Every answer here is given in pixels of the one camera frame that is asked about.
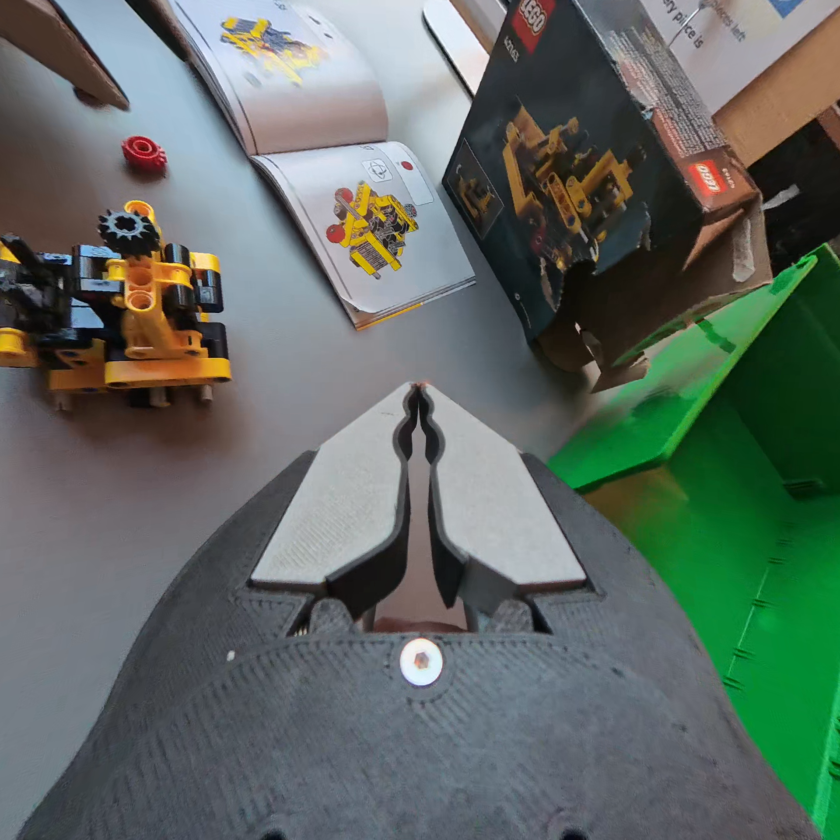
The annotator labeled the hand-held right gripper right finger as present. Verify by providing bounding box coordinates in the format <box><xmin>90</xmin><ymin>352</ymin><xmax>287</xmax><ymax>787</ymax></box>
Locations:
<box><xmin>417</xmin><ymin>382</ymin><xmax>588</xmax><ymax>616</ymax></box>

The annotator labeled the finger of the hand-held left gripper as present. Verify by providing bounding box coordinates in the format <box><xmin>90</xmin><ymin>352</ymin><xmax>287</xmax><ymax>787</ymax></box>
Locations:
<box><xmin>126</xmin><ymin>0</ymin><xmax>193</xmax><ymax>61</ymax></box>
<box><xmin>0</xmin><ymin>0</ymin><xmax>130</xmax><ymax>110</ymax></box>

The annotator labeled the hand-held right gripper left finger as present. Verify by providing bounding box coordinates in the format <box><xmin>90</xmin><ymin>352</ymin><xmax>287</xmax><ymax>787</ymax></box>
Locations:
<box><xmin>248</xmin><ymin>382</ymin><xmax>421</xmax><ymax>623</ymax></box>

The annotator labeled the black lego gear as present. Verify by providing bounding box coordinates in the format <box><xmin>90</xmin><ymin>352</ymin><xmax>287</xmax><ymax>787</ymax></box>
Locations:
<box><xmin>98</xmin><ymin>209</ymin><xmax>161</xmax><ymax>258</ymax></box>

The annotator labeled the yellow black lego model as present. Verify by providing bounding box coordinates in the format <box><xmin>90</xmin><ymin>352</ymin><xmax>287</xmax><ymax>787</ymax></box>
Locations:
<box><xmin>0</xmin><ymin>200</ymin><xmax>234</xmax><ymax>413</ymax></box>

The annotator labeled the red lego gear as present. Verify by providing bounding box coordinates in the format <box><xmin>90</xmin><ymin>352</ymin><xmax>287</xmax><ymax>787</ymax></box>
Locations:
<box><xmin>121</xmin><ymin>136</ymin><xmax>168</xmax><ymax>177</ymax></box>

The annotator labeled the lego instruction booklet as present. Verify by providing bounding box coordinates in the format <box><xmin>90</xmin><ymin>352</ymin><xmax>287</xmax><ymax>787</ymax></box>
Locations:
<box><xmin>167</xmin><ymin>0</ymin><xmax>476</xmax><ymax>331</ymax></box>

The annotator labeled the dark lego box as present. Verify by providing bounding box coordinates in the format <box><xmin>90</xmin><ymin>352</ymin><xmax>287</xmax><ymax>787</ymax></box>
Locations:
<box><xmin>443</xmin><ymin>0</ymin><xmax>774</xmax><ymax>395</ymax></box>

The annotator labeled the green plastic bin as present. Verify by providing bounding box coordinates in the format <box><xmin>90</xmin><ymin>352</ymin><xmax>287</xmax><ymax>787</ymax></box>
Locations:
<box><xmin>546</xmin><ymin>243</ymin><xmax>840</xmax><ymax>840</ymax></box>

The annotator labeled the silver monitor stand base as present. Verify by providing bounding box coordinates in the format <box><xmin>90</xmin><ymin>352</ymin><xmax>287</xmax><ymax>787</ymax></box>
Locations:
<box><xmin>423</xmin><ymin>0</ymin><xmax>509</xmax><ymax>99</ymax></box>

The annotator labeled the brown cardboard box with label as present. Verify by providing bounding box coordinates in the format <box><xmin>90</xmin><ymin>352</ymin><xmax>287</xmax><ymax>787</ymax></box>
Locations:
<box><xmin>640</xmin><ymin>0</ymin><xmax>840</xmax><ymax>166</ymax></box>

